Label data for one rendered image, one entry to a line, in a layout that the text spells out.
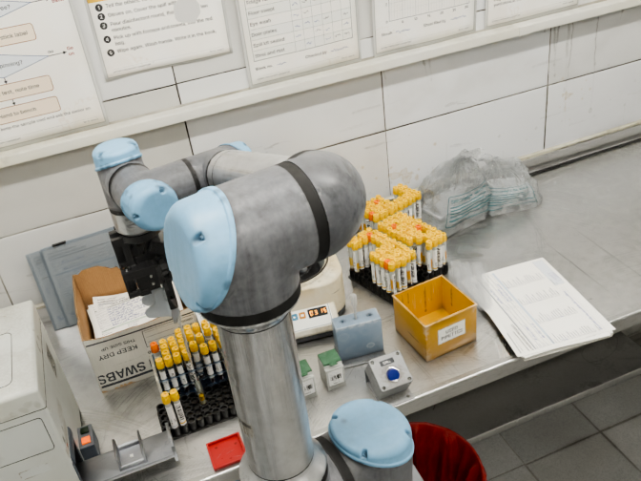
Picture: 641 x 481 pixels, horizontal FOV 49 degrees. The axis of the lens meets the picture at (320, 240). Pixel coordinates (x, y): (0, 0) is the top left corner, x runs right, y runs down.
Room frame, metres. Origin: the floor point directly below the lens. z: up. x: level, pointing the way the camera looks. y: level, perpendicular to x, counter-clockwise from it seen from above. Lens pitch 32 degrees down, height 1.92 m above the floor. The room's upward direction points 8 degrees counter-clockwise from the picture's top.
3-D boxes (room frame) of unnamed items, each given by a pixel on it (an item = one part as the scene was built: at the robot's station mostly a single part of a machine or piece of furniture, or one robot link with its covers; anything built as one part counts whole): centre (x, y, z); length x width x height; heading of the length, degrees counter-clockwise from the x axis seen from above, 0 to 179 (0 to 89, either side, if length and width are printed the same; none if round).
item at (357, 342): (1.17, -0.05, 0.92); 0.10 x 0.07 x 0.10; 99
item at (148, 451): (0.92, 0.43, 0.92); 0.21 x 0.07 x 0.05; 107
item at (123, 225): (1.05, 0.31, 1.36); 0.08 x 0.08 x 0.05
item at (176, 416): (1.06, 0.29, 0.93); 0.17 x 0.09 x 0.11; 107
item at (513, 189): (1.73, -0.54, 0.94); 0.20 x 0.17 x 0.14; 90
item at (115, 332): (1.33, 0.45, 0.95); 0.29 x 0.25 x 0.15; 17
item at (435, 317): (1.19, -0.22, 0.93); 0.13 x 0.13 x 0.10; 22
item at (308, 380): (1.07, 0.08, 0.91); 0.05 x 0.04 x 0.07; 17
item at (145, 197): (0.97, 0.24, 1.43); 0.11 x 0.11 x 0.08; 28
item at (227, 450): (0.94, 0.24, 0.88); 0.07 x 0.07 x 0.01; 17
